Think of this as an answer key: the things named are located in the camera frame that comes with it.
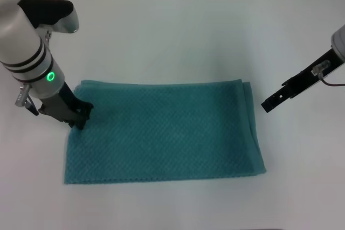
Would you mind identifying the teal waffle-weave towel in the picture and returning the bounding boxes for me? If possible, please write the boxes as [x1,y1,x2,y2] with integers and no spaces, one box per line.
[63,78,267,185]

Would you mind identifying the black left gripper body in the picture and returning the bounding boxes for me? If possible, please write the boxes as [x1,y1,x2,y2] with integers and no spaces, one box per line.
[37,81,89,123]

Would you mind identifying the left wrist camera housing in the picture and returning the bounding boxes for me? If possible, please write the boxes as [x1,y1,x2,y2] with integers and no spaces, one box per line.
[17,0,80,34]

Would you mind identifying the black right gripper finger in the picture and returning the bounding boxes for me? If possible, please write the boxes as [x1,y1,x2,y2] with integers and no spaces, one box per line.
[260,86,291,113]

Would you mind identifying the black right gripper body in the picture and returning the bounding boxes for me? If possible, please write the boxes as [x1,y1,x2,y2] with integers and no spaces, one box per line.
[280,48,345,99]

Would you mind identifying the clear plug with dark cable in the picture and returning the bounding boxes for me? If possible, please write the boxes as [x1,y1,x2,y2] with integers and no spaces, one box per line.
[310,59,345,88]

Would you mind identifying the silver plug with black cable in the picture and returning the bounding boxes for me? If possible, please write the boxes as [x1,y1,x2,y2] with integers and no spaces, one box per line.
[14,83,40,117]

